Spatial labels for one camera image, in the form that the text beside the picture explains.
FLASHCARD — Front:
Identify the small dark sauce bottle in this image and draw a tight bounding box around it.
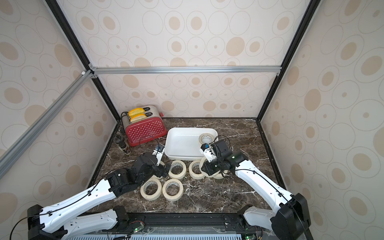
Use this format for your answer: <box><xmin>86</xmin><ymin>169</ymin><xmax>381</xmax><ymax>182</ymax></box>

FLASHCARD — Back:
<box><xmin>114</xmin><ymin>135</ymin><xmax>131</xmax><ymax>155</ymax></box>

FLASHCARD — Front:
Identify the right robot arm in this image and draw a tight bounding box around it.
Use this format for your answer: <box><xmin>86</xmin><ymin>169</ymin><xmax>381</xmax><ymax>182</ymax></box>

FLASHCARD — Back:
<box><xmin>200</xmin><ymin>140</ymin><xmax>313</xmax><ymax>240</ymax></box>

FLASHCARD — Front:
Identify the masking tape roll six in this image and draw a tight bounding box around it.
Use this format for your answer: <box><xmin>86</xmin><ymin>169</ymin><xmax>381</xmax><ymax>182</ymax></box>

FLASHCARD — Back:
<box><xmin>189</xmin><ymin>160</ymin><xmax>205</xmax><ymax>180</ymax></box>

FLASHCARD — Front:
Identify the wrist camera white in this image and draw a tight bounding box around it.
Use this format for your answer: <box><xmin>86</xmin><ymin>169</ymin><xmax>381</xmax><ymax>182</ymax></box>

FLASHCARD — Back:
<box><xmin>153</xmin><ymin>144</ymin><xmax>165</xmax><ymax>166</ymax></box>
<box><xmin>200</xmin><ymin>144</ymin><xmax>217</xmax><ymax>163</ymax></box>

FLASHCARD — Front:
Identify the masking tape roll five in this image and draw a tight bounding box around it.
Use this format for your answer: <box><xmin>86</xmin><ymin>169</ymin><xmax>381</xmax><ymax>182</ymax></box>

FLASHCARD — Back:
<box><xmin>169</xmin><ymin>160</ymin><xmax>187</xmax><ymax>180</ymax></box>

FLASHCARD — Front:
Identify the black right frame post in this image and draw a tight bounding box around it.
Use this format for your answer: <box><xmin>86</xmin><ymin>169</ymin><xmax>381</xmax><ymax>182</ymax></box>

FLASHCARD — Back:
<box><xmin>257</xmin><ymin>0</ymin><xmax>321</xmax><ymax>123</ymax></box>

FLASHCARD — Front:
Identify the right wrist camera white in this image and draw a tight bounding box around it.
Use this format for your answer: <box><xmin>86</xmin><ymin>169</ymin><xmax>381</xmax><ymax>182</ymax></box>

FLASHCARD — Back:
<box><xmin>200</xmin><ymin>144</ymin><xmax>217</xmax><ymax>163</ymax></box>

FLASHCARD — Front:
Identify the black frame post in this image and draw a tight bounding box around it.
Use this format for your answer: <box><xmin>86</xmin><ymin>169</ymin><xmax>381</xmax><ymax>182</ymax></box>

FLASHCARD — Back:
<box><xmin>257</xmin><ymin>0</ymin><xmax>321</xmax><ymax>123</ymax></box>
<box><xmin>44</xmin><ymin>0</ymin><xmax>121</xmax><ymax>122</ymax></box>

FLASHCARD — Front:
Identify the yellow toast slice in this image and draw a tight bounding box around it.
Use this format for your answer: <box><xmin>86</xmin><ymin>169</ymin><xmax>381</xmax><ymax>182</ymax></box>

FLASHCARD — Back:
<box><xmin>130</xmin><ymin>113</ymin><xmax>148</xmax><ymax>123</ymax></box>
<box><xmin>128</xmin><ymin>108</ymin><xmax>147</xmax><ymax>117</ymax></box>

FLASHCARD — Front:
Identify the red polka dot toaster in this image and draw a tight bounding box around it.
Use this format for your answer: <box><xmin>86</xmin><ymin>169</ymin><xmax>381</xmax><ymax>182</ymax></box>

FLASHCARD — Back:
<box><xmin>121</xmin><ymin>105</ymin><xmax>168</xmax><ymax>147</ymax></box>

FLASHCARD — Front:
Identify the yellow toast slice front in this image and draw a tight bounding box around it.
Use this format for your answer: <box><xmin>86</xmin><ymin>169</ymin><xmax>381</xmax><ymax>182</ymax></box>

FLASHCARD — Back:
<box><xmin>130</xmin><ymin>113</ymin><xmax>148</xmax><ymax>123</ymax></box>

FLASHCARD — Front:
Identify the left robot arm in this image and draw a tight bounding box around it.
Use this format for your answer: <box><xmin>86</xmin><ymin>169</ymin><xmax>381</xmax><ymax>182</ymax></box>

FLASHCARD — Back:
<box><xmin>25</xmin><ymin>153</ymin><xmax>171</xmax><ymax>240</ymax></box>

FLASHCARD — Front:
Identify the masking tape roll three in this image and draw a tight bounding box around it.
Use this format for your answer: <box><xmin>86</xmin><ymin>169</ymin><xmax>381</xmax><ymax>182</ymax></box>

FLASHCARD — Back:
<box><xmin>152</xmin><ymin>162</ymin><xmax>167</xmax><ymax>180</ymax></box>

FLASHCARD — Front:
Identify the masking tape roll eight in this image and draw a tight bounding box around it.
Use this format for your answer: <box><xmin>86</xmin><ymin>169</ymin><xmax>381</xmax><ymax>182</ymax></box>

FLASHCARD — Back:
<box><xmin>162</xmin><ymin>179</ymin><xmax>184</xmax><ymax>202</ymax></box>

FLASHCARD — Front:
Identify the black left frame post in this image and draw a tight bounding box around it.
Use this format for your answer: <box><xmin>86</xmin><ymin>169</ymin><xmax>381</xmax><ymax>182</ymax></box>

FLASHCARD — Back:
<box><xmin>44</xmin><ymin>0</ymin><xmax>121</xmax><ymax>122</ymax></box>

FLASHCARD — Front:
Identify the horizontal aluminium frame bar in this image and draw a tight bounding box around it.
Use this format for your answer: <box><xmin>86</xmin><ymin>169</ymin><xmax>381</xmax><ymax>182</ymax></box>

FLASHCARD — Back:
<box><xmin>92</xmin><ymin>66</ymin><xmax>282</xmax><ymax>75</ymax></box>

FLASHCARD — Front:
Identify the masking tape roll seven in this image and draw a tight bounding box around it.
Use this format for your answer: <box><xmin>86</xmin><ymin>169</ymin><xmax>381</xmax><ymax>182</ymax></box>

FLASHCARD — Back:
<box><xmin>199</xmin><ymin>133</ymin><xmax>215</xmax><ymax>145</ymax></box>

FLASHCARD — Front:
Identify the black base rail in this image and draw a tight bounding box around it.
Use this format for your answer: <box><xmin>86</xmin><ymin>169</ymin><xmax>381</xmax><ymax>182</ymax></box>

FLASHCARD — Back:
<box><xmin>54</xmin><ymin>211</ymin><xmax>314</xmax><ymax>240</ymax></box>

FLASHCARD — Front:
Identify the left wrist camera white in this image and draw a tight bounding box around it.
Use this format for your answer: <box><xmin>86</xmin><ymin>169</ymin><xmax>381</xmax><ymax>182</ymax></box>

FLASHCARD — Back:
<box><xmin>153</xmin><ymin>144</ymin><xmax>165</xmax><ymax>166</ymax></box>

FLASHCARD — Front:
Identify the masking tape roll four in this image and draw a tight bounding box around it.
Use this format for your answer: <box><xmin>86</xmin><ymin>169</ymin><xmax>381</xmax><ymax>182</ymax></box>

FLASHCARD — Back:
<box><xmin>213</xmin><ymin>170</ymin><xmax>229</xmax><ymax>180</ymax></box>

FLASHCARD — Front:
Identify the left slanted aluminium bar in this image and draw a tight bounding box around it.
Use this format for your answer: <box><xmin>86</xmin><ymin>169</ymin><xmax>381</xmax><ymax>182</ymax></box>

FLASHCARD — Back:
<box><xmin>1</xmin><ymin>70</ymin><xmax>92</xmax><ymax>177</ymax></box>

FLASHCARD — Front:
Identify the white plastic storage tray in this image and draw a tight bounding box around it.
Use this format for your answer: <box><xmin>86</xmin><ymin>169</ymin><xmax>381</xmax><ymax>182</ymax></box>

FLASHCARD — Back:
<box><xmin>165</xmin><ymin>128</ymin><xmax>218</xmax><ymax>161</ymax></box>

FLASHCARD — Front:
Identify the yellow toast slice rear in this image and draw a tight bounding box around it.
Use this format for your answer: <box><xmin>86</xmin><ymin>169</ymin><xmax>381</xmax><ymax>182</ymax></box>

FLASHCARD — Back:
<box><xmin>128</xmin><ymin>108</ymin><xmax>147</xmax><ymax>117</ymax></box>

